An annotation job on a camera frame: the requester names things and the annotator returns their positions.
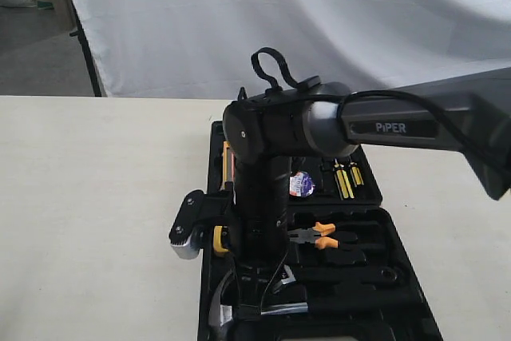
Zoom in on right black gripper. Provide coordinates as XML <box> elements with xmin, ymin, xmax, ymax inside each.
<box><xmin>201</xmin><ymin>191</ymin><xmax>288</xmax><ymax>319</ymax></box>

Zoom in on orange handled pliers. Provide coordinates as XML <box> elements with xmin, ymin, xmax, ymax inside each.
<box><xmin>287</xmin><ymin>222</ymin><xmax>358</xmax><ymax>250</ymax></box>

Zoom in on black plastic tool case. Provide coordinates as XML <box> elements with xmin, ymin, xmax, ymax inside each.
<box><xmin>197</xmin><ymin>119</ymin><xmax>441</xmax><ymax>340</ymax></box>

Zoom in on black electrical tape roll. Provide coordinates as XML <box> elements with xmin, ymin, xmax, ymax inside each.
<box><xmin>289</xmin><ymin>171</ymin><xmax>315</xmax><ymax>198</ymax></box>

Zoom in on adjustable wrench black handle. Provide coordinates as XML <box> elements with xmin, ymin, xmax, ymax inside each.
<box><xmin>271</xmin><ymin>265</ymin><xmax>398</xmax><ymax>294</ymax></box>

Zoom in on claw hammer black handle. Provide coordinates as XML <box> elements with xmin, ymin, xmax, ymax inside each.
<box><xmin>208</xmin><ymin>268</ymin><xmax>418</xmax><ymax>341</ymax></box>

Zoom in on right black Piper robot arm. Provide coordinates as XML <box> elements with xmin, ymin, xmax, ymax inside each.
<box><xmin>186</xmin><ymin>69</ymin><xmax>510</xmax><ymax>320</ymax></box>

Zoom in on yellow tape measure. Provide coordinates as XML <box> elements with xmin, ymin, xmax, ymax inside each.
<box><xmin>212</xmin><ymin>226</ymin><xmax>229</xmax><ymax>257</ymax></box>

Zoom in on orange utility knife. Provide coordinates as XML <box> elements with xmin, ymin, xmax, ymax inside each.
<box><xmin>220</xmin><ymin>141</ymin><xmax>236</xmax><ymax>189</ymax></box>

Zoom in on large yellow black screwdriver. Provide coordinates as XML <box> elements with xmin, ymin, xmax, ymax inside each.
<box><xmin>335</xmin><ymin>159</ymin><xmax>355</xmax><ymax>200</ymax></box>

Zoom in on small yellow black screwdriver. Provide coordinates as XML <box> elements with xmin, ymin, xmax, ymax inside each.
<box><xmin>349</xmin><ymin>161</ymin><xmax>364</xmax><ymax>187</ymax></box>

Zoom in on white backdrop cloth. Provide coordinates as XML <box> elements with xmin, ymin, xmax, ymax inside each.
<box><xmin>72</xmin><ymin>0</ymin><xmax>510</xmax><ymax>99</ymax></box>

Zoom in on black backdrop stand pole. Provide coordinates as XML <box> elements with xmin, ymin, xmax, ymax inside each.
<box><xmin>64</xmin><ymin>0</ymin><xmax>103</xmax><ymax>97</ymax></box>

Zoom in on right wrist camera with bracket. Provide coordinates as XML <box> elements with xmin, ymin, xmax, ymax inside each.
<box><xmin>168</xmin><ymin>189</ymin><xmax>207</xmax><ymax>260</ymax></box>

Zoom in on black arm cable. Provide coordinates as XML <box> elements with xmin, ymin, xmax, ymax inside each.
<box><xmin>251</xmin><ymin>46</ymin><xmax>511</xmax><ymax>182</ymax></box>

